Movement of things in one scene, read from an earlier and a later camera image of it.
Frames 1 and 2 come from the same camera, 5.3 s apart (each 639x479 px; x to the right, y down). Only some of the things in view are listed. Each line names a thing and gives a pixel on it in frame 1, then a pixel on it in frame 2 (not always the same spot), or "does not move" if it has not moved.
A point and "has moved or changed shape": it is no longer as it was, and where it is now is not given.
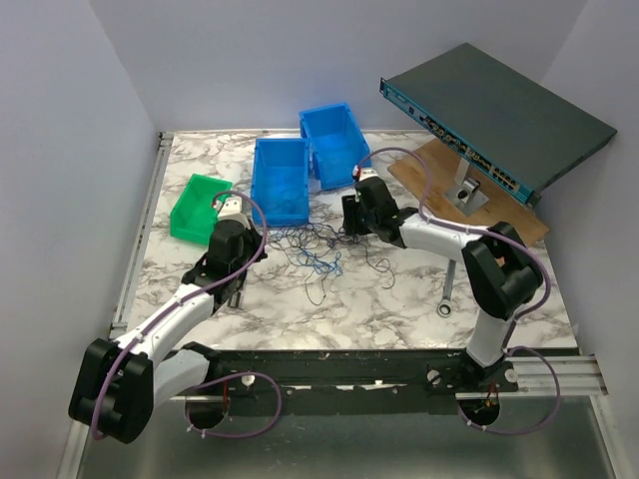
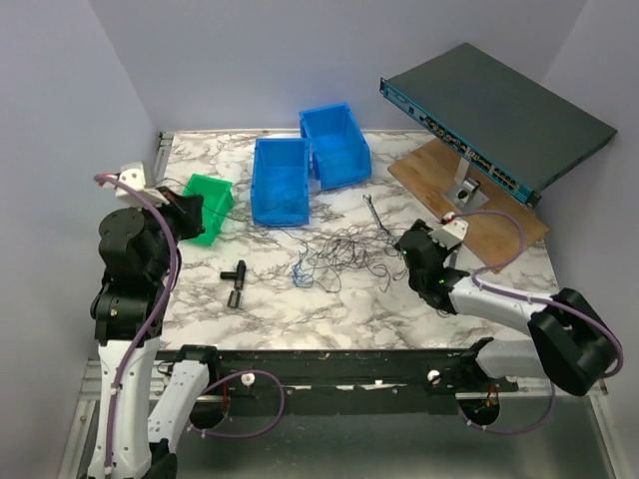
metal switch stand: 466,197 does not move
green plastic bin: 195,213 does not move
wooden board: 506,205 does not move
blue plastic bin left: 281,181 does not move
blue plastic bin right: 336,143 does not move
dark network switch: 495,124 does not move
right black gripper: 350,206 → 420,226
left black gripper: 256,239 → 188,209
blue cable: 320,266 has moved or changed shape
